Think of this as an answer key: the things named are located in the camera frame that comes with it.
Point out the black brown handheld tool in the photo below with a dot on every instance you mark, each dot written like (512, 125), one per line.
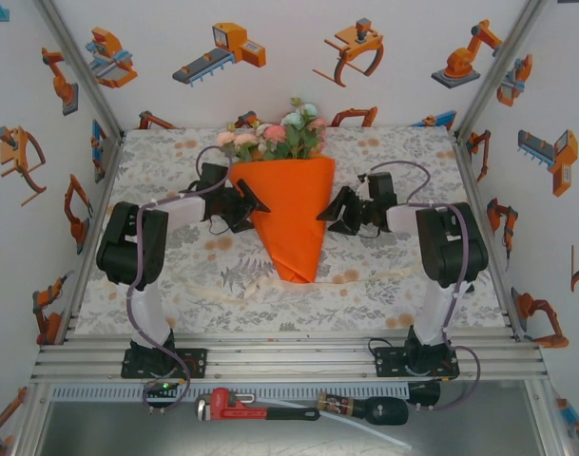
(384, 409)

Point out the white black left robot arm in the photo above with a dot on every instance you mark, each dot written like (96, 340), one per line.
(127, 242)

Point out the small green led board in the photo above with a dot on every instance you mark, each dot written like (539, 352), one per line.
(163, 385)

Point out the cream ribbon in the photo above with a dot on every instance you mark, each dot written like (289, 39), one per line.
(393, 273)

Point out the red pipe wrench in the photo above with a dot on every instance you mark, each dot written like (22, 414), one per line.
(232, 404)

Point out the white plastic tube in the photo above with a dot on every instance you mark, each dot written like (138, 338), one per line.
(365, 425)

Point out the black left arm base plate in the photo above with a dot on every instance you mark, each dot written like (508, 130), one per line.
(194, 362)

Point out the grey metal lower shelf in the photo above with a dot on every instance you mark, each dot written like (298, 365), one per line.
(127, 432)

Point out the aluminium front rail bed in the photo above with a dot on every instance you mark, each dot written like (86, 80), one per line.
(289, 363)

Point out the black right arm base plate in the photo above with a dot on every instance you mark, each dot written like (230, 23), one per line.
(389, 363)

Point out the pink artificial flower bunch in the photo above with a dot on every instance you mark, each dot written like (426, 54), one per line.
(244, 140)

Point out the orange wrapping paper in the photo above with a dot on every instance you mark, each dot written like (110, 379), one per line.
(289, 214)

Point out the aluminium frame post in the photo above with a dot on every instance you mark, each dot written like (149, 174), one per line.
(503, 62)
(77, 62)

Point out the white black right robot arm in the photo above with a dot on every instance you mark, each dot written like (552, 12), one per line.
(453, 247)

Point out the floral grey table cloth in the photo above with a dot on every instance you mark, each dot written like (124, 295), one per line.
(270, 313)

